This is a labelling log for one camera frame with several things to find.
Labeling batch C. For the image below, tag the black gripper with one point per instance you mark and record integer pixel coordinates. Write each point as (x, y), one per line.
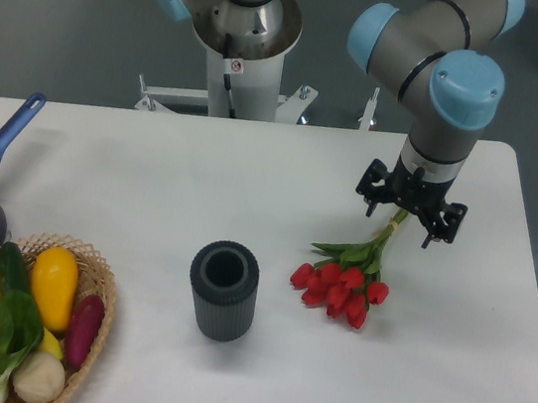
(410, 191)

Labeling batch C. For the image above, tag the red tulip bouquet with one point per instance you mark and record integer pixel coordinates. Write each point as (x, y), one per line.
(347, 282)

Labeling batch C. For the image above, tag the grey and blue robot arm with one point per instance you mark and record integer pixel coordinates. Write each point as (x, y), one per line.
(427, 58)

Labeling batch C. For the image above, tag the dark grey ribbed vase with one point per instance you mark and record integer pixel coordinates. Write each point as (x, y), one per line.
(224, 278)

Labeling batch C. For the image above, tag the purple eggplant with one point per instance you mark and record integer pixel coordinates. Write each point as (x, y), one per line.
(82, 329)

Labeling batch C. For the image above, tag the yellow squash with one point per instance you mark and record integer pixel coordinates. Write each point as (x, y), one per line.
(54, 279)

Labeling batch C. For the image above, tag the woven wicker basket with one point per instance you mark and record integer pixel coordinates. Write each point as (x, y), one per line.
(96, 278)

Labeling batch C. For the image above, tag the green cucumber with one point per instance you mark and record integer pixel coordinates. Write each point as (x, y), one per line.
(13, 269)

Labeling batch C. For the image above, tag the beige garlic bulb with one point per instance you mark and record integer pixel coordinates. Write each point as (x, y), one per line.
(40, 378)

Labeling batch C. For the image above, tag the green bok choy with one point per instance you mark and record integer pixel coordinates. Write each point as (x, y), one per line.
(21, 331)

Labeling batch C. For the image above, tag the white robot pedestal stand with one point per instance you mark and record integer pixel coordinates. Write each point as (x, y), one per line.
(245, 51)

